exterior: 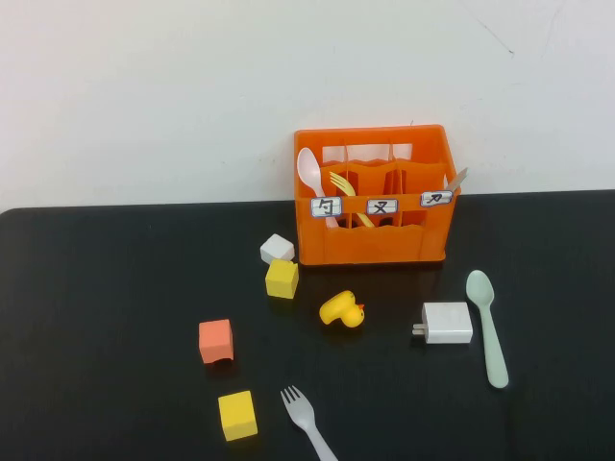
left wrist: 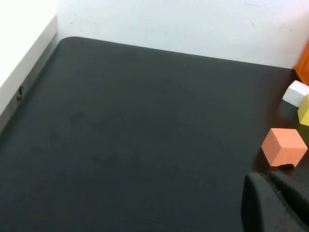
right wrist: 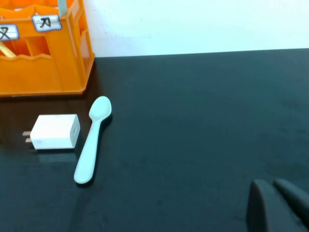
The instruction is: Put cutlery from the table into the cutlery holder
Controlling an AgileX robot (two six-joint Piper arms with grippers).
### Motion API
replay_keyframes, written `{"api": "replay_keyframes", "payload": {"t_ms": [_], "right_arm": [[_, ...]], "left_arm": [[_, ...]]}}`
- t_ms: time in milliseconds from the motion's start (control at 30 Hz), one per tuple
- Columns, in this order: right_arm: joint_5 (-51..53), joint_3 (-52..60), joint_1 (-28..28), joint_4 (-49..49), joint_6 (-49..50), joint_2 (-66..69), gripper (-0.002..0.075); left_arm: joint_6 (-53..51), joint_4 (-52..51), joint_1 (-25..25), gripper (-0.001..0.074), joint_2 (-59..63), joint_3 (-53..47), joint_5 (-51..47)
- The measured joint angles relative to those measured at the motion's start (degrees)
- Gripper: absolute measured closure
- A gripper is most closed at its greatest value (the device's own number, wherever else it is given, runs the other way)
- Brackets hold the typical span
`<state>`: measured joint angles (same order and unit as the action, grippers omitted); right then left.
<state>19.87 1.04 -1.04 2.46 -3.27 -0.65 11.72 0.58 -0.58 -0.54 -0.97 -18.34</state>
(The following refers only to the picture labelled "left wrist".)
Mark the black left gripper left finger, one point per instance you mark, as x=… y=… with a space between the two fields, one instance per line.
x=260 y=207

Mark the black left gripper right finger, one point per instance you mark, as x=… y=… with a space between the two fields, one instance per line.
x=294 y=193

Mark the orange plastic cutlery holder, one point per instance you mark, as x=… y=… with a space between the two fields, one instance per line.
x=303 y=66

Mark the salmon foam cube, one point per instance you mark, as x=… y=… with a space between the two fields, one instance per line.
x=283 y=147

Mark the yellow foam cube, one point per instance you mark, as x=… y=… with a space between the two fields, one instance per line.
x=304 y=112

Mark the white foam cube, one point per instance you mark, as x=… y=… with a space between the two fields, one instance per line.
x=295 y=94

